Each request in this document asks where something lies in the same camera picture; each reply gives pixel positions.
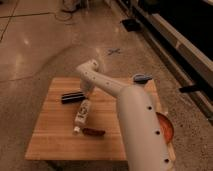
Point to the black whiteboard eraser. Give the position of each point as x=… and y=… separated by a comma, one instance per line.
x=72, y=97

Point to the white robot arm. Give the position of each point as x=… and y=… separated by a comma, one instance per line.
x=144, y=143

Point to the white plastic bottle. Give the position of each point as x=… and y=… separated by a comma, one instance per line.
x=81, y=116

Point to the wooden table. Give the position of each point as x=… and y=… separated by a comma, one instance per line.
x=53, y=137

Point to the dark red chili pepper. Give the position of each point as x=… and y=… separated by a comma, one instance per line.
x=93, y=132

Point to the black floor object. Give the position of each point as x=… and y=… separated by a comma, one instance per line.
x=130, y=24

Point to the orange patterned plate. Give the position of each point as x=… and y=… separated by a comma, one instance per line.
x=166, y=127

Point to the grey object with cables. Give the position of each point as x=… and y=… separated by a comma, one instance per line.
x=67, y=8

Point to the long wall shelf unit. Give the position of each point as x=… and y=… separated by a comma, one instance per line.
x=181, y=30

